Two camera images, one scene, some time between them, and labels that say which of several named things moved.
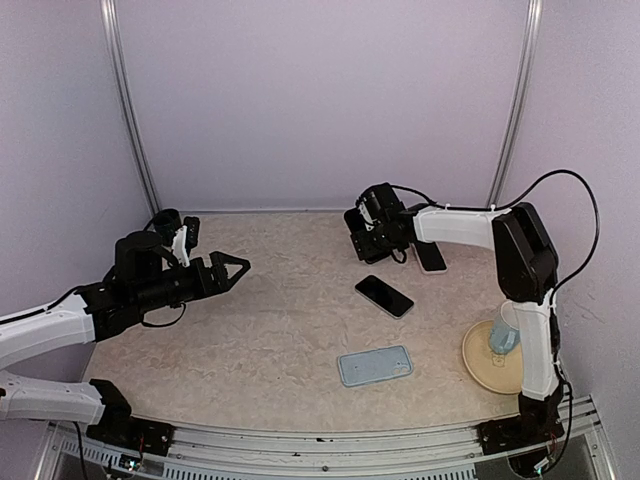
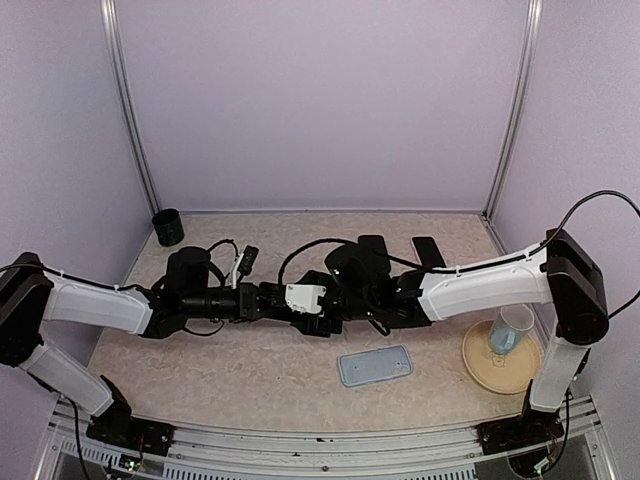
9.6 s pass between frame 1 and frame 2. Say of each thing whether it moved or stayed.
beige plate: stayed
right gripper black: moved
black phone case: moved
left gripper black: moved
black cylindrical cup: stayed
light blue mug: stayed
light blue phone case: stayed
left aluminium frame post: stayed
